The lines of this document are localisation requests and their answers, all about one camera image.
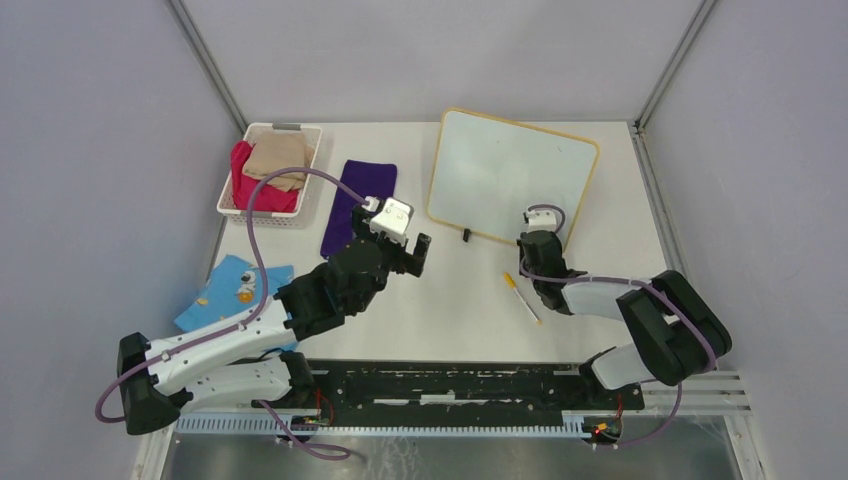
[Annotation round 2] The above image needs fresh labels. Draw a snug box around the white marker pen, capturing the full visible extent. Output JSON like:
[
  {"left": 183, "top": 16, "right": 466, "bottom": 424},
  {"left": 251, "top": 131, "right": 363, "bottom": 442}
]
[{"left": 508, "top": 284, "right": 542, "bottom": 325}]

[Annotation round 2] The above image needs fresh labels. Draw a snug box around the yellow framed whiteboard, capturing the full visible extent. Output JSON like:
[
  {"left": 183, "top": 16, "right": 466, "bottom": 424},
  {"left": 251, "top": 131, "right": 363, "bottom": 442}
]
[{"left": 426, "top": 108, "right": 601, "bottom": 243}]

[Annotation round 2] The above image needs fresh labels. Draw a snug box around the yellow marker cap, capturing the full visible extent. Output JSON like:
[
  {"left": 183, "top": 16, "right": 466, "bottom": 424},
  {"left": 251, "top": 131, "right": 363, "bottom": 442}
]
[{"left": 503, "top": 272, "right": 516, "bottom": 289}]

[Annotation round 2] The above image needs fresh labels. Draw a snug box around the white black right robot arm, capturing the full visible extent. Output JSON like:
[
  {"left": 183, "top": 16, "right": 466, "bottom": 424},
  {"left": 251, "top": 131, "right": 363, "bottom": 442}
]
[{"left": 517, "top": 230, "right": 732, "bottom": 408}]

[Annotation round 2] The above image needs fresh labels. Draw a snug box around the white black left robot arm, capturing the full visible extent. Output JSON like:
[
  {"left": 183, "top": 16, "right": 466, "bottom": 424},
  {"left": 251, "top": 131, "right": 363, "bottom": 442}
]
[{"left": 115, "top": 197, "right": 431, "bottom": 436}]

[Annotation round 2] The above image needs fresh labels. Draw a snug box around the purple towel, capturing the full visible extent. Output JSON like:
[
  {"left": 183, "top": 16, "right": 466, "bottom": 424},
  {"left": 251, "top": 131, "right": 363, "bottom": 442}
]
[{"left": 319, "top": 159, "right": 398, "bottom": 259}]

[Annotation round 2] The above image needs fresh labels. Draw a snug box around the pink cloth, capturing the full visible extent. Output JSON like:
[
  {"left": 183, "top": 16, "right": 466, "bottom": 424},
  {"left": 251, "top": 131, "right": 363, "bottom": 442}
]
[{"left": 229, "top": 140, "right": 301, "bottom": 215}]

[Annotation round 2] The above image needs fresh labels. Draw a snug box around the beige cloth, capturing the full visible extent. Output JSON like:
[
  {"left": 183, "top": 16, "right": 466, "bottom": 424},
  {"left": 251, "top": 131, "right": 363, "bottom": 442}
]
[{"left": 242, "top": 131, "right": 314, "bottom": 181}]

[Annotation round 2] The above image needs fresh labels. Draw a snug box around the blue cartoon cloth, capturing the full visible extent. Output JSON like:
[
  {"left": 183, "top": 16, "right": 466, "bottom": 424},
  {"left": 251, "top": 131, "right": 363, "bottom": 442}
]
[{"left": 174, "top": 255, "right": 262, "bottom": 332}]

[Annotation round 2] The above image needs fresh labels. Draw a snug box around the white plastic basket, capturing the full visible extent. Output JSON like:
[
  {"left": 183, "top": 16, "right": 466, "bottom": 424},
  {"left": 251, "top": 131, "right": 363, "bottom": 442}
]
[{"left": 216, "top": 122, "right": 324, "bottom": 229}]

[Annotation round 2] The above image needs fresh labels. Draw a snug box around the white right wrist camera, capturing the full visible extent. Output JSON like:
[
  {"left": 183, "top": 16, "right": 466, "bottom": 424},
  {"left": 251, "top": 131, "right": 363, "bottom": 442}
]
[{"left": 523, "top": 207, "right": 561, "bottom": 233}]

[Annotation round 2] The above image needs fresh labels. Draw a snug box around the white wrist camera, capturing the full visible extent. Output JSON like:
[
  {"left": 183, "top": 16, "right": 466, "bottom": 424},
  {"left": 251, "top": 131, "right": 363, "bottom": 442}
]
[
  {"left": 364, "top": 196, "right": 414, "bottom": 247},
  {"left": 523, "top": 207, "right": 561, "bottom": 233}
]

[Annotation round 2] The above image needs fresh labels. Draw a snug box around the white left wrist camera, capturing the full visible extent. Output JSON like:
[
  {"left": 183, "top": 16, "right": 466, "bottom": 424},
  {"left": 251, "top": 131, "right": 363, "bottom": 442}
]
[{"left": 364, "top": 196, "right": 414, "bottom": 247}]

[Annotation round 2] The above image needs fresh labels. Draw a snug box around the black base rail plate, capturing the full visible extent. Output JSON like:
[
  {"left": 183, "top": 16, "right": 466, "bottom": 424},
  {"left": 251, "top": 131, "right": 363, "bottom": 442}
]
[{"left": 270, "top": 359, "right": 645, "bottom": 428}]

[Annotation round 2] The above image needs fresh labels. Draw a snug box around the white toothed cable duct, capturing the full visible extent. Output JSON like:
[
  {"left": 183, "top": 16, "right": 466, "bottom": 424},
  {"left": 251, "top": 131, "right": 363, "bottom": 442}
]
[{"left": 174, "top": 413, "right": 590, "bottom": 440}]

